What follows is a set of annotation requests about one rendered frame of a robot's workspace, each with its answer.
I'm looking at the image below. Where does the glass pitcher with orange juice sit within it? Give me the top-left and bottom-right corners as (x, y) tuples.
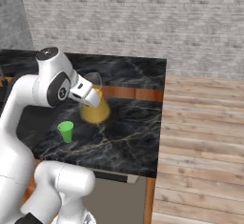
(79, 71), (112, 124)

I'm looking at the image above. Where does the grey drawer handle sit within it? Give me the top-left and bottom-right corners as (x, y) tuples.
(90, 168), (140, 185)

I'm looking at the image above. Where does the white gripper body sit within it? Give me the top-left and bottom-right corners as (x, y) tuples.
(80, 87), (103, 109)

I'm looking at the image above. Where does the wooden kitchen island cabinet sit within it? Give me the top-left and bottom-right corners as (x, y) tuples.
(0, 76), (165, 224)

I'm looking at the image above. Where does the green cup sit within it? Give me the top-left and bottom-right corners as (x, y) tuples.
(56, 120), (75, 144)

